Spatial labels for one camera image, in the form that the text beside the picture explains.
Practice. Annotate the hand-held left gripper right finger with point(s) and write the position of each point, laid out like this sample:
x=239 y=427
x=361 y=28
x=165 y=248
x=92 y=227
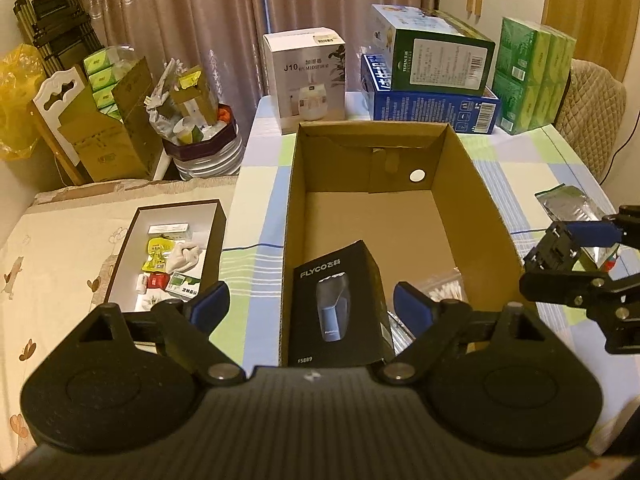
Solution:
x=412 y=306

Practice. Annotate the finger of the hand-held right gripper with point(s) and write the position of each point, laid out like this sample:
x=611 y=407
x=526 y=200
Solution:
x=552 y=252
x=595 y=233

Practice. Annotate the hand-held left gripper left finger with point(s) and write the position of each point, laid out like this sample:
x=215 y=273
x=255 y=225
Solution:
x=210 y=306

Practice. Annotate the bag of cotton swabs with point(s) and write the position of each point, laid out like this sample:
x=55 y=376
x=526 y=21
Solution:
x=447 y=285

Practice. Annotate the silver foil bag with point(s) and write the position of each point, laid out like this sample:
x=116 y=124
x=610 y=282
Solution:
x=565 y=205

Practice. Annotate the black shaver box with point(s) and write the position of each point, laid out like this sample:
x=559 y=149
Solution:
x=340 y=310

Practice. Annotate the cardboard box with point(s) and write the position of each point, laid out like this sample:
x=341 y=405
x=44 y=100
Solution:
x=360 y=210

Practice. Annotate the small colourful packet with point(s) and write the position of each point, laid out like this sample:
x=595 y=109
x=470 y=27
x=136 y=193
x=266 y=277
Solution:
x=607 y=261

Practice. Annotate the green and white small box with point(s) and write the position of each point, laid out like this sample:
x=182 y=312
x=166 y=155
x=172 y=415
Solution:
x=182 y=284

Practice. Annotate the crumpled white cloth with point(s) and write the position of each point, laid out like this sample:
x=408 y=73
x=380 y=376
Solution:
x=185 y=259

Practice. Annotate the red sachet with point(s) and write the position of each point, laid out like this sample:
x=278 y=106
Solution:
x=159 y=280

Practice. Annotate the white sachet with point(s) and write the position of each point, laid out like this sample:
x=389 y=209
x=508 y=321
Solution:
x=150 y=302

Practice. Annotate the brown shallow tray box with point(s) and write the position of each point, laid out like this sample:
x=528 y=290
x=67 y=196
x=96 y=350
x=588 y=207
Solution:
x=212 y=235

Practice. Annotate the small white roll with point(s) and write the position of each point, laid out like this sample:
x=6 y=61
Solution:
x=142 y=282

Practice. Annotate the yellow sachet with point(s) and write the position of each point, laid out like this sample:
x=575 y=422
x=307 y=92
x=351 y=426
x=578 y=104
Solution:
x=157 y=255

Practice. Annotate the white and green flat box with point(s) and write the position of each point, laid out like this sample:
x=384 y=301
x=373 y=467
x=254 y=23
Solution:
x=170 y=231

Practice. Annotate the quilted beige chair cover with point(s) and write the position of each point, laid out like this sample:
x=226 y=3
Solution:
x=590 y=110

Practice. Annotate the silver ribbed container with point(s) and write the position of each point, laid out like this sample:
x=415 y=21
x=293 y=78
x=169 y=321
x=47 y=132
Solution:
x=215 y=162

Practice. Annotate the maroon round tin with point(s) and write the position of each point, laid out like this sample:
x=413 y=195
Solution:
x=210 y=145

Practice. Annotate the cream printed blanket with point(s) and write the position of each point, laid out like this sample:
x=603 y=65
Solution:
x=60 y=240

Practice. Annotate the stack of green tissue packs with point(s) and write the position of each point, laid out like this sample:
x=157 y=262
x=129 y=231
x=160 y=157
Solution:
x=530 y=75

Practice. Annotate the brown carton with flap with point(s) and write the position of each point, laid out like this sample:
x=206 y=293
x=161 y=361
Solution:
x=120 y=145

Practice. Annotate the blue printed carton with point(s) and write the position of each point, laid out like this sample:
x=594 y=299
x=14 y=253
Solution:
x=430 y=110

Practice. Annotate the crumpled paper packaging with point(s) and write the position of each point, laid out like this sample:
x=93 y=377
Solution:
x=162 y=105

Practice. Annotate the gold paper carton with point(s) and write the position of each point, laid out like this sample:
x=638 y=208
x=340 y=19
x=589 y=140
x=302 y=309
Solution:
x=192 y=97

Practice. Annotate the small green tissue pack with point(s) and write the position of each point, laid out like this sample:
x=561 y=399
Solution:
x=97 y=61
x=109 y=111
x=105 y=95
x=103 y=78

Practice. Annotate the green and white carton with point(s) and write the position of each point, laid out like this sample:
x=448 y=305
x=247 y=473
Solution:
x=440 y=60

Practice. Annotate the wooden door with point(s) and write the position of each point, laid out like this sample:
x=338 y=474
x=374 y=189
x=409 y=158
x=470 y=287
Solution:
x=590 y=0

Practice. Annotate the white humidifier carton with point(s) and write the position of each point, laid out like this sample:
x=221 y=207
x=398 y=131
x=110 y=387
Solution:
x=305 y=80

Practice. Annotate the white carved chair back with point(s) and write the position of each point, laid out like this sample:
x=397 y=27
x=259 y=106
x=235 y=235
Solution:
x=57 y=95

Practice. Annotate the yellow plastic bag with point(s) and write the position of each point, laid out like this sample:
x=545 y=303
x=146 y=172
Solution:
x=17 y=105

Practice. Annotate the pink curtain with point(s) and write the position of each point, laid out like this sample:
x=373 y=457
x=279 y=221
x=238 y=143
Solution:
x=200 y=20

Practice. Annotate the folded metal ladder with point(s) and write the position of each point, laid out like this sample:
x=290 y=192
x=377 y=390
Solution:
x=50 y=15

